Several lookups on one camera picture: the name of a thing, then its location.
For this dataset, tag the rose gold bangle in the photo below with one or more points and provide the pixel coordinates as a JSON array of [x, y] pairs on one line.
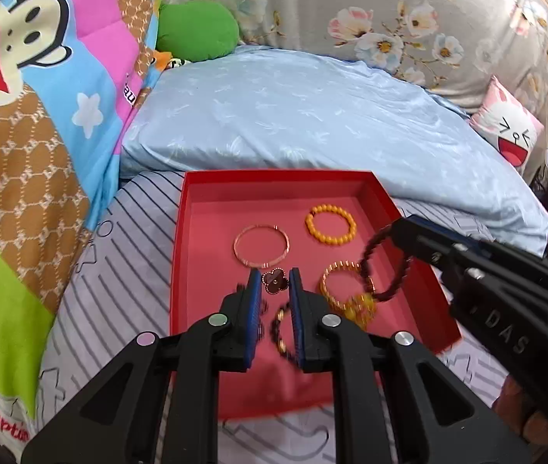
[[242, 260]]

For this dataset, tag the red cardboard box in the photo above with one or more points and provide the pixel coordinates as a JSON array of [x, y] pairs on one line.
[[206, 251]]

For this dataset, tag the pink cartoon face cushion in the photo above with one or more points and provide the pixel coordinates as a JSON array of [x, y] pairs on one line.
[[508, 125]]

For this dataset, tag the grey floral bedding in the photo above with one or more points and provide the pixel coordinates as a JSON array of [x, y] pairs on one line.
[[327, 0]]

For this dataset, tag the light blue pillow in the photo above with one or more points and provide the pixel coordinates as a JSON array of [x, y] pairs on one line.
[[303, 116]]

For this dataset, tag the cartoon monkey blanket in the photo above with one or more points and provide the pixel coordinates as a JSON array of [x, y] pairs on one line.
[[37, 154]]

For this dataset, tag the small plush toy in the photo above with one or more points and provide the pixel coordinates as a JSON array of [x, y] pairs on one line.
[[170, 61]]

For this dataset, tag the person's right hand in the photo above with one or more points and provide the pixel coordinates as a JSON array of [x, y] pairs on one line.
[[528, 411]]

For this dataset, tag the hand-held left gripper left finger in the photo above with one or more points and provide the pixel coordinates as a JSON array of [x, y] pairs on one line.
[[253, 321]]

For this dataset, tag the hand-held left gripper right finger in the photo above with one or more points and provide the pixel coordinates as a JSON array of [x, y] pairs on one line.
[[298, 321]]

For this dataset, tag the textured gold cuff bangle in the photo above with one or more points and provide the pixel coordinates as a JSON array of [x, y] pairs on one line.
[[327, 285]]

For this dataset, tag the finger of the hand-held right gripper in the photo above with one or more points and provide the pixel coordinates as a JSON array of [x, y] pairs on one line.
[[424, 246], [448, 233]]

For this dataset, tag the green pillow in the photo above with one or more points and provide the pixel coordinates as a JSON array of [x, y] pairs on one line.
[[196, 31]]

